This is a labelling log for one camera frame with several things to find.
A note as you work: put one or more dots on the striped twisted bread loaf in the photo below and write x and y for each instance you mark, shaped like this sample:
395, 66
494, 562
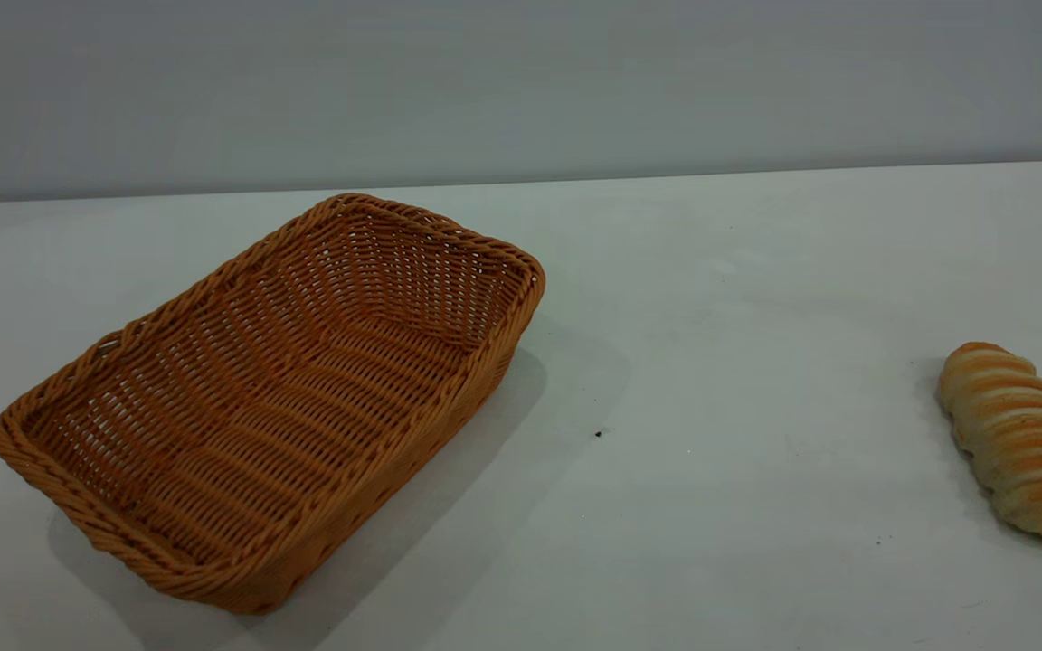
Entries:
1018, 443

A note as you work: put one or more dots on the orange woven wicker basket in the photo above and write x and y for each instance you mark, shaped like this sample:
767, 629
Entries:
304, 398

